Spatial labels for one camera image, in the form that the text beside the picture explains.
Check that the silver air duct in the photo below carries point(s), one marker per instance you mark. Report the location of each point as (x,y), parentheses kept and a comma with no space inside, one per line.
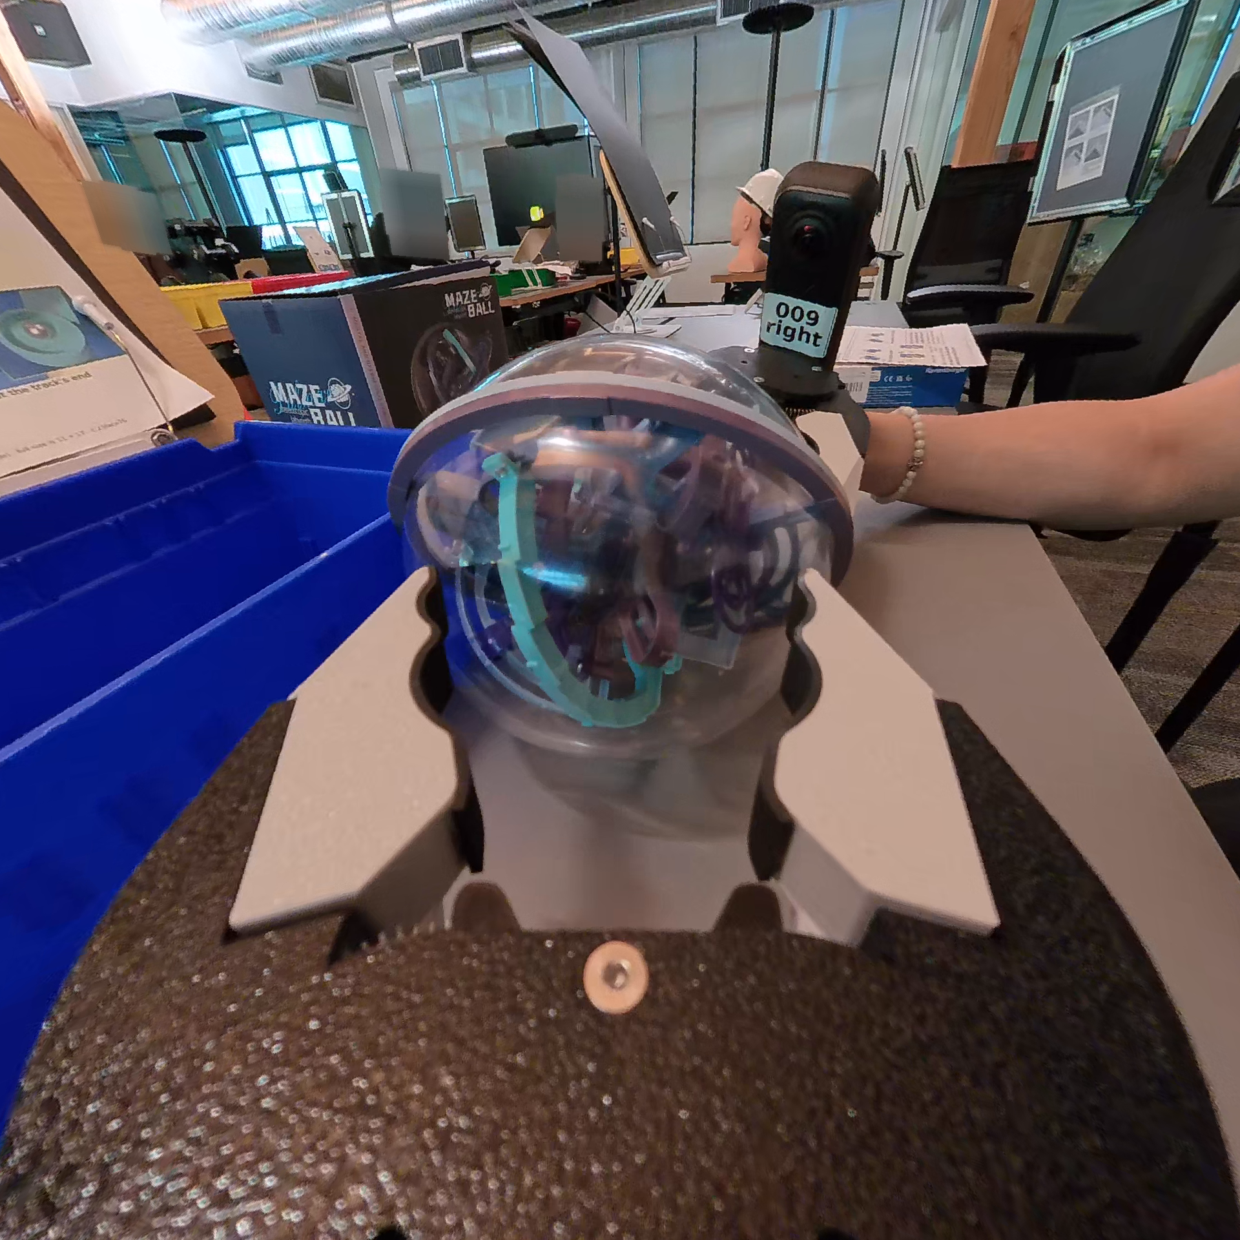
(387,24)

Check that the instruction sheet on board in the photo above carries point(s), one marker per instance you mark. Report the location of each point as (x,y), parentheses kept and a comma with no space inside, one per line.
(58,194)

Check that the white printed leaflet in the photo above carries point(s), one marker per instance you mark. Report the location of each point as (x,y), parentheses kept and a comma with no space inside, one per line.
(911,345)

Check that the black floor lamp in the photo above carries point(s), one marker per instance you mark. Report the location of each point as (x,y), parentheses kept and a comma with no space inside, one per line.
(775,97)

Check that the black wall speaker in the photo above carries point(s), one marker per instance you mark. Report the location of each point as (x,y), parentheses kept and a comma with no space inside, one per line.
(49,29)

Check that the black computer monitor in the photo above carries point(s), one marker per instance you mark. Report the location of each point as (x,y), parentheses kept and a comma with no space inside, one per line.
(533,190)

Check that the yellow plastic bin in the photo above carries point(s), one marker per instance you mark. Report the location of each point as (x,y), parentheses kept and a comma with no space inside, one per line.
(204,306)

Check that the person's right forearm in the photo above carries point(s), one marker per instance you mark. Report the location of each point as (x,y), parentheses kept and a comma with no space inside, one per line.
(1066,456)

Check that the framed panel on easel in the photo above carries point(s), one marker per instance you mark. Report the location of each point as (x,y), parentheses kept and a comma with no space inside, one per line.
(1104,117)

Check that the person's right hand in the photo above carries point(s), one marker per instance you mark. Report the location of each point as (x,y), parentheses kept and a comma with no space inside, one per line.
(883,456)

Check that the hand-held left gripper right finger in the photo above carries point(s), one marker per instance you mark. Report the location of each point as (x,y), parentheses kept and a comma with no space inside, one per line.
(881,785)

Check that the blue plastic bin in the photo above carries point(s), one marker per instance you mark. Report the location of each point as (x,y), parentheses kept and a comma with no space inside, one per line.
(145,630)

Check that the clear plastic maze ball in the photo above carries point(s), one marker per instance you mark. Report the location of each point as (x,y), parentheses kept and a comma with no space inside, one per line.
(601,543)

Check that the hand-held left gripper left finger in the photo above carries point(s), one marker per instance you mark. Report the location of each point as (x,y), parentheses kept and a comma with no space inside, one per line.
(348,776)

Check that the red plastic bin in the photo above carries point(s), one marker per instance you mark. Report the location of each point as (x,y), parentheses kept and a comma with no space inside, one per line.
(300,281)

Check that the blue product box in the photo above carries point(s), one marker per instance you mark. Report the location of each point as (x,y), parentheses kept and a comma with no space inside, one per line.
(900,388)

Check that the dark maze ball packaging box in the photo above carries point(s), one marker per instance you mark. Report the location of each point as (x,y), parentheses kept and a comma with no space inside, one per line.
(319,330)

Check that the mannequin head with white helmet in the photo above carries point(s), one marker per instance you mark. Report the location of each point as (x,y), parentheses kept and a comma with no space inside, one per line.
(756,224)

